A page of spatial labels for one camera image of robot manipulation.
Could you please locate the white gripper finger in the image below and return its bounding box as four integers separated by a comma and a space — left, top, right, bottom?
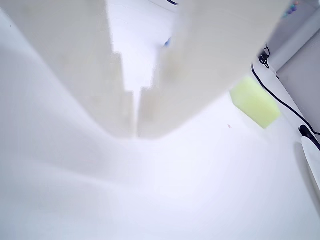
136, 0, 293, 139
0, 0, 135, 139

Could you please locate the pale yellow foam block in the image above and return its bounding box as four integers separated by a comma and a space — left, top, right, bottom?
229, 76, 281, 130

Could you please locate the colourful ball toy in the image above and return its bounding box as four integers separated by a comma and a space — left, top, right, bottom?
282, 0, 300, 18

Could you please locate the black cable on table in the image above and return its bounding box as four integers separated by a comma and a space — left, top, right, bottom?
251, 43, 320, 136

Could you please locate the black cable plug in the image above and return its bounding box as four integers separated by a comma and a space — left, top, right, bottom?
298, 124, 320, 151

